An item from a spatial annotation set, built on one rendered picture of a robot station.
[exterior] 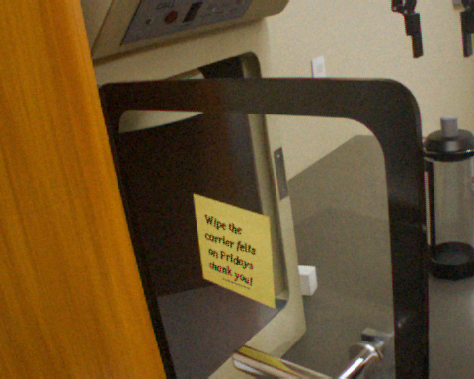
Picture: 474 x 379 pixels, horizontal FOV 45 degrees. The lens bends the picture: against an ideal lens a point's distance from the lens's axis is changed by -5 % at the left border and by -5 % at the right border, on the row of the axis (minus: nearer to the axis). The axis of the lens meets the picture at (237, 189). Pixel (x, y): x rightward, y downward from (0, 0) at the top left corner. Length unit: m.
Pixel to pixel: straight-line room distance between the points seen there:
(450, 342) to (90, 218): 0.58
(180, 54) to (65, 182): 0.24
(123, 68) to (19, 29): 0.16
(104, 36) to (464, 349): 0.63
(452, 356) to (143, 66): 0.56
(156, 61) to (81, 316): 0.26
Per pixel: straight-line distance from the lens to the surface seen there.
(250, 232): 0.43
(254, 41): 0.75
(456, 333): 0.90
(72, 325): 0.55
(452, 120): 0.97
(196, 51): 0.66
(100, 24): 0.50
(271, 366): 0.41
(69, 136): 0.43
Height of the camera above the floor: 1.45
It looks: 19 degrees down
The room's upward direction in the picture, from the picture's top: 9 degrees counter-clockwise
